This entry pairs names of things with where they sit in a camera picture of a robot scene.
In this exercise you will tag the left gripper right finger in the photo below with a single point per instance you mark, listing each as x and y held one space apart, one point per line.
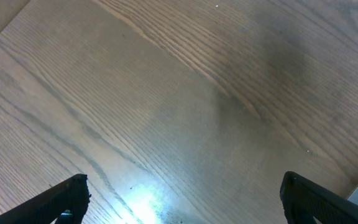
307 202

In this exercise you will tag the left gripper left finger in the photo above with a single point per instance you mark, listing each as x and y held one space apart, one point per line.
67 202

